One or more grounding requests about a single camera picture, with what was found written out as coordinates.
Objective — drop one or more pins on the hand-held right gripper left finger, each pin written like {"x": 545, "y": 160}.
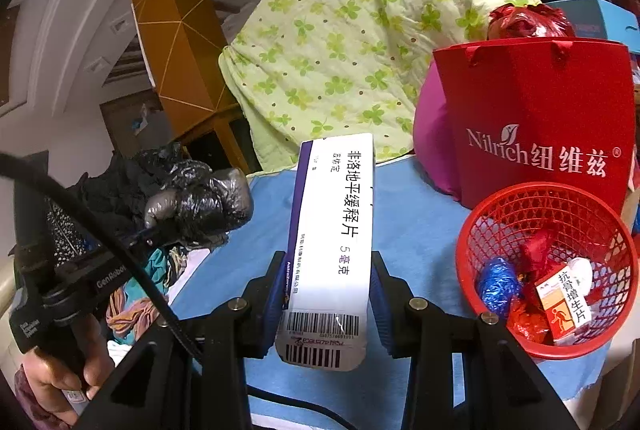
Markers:
{"x": 272, "y": 305}

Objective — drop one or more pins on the red mesh plastic basket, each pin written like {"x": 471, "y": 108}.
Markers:
{"x": 590, "y": 345}

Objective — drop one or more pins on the orange wooden cabinet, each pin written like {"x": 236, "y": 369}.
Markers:
{"x": 170, "y": 35}

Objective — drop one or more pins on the light blue cardboard box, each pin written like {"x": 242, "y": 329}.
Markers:
{"x": 610, "y": 15}

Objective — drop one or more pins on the blue plastic bag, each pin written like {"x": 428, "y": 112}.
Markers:
{"x": 497, "y": 285}

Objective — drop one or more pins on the red paper shopping bag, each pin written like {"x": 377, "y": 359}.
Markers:
{"x": 540, "y": 100}

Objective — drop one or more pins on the white and orange medicine box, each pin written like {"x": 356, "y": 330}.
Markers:
{"x": 560, "y": 310}

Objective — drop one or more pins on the green floral blanket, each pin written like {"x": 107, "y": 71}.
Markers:
{"x": 350, "y": 35}

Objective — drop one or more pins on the person's left forearm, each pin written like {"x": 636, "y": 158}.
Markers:
{"x": 35, "y": 405}

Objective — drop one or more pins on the white crumpled paper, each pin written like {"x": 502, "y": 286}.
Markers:
{"x": 582, "y": 270}

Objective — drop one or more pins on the black plastic bag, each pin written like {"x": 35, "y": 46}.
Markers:
{"x": 200, "y": 205}

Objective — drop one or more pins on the long white medicine box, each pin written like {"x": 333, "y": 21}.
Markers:
{"x": 330, "y": 235}

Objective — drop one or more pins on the magenta cushion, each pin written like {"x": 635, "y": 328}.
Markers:
{"x": 432, "y": 135}

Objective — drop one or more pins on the red knotted plastic bag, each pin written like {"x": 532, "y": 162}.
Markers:
{"x": 527, "y": 325}

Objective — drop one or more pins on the person's left hand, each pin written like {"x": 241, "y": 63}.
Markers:
{"x": 55, "y": 380}

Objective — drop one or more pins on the light blue tablecloth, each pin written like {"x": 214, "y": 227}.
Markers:
{"x": 270, "y": 210}

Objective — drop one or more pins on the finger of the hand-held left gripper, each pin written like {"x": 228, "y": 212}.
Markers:
{"x": 145, "y": 237}

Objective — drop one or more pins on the red crumpled plastic wrap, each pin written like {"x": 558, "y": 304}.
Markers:
{"x": 525, "y": 22}

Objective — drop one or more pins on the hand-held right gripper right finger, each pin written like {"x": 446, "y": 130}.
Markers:
{"x": 380, "y": 310}

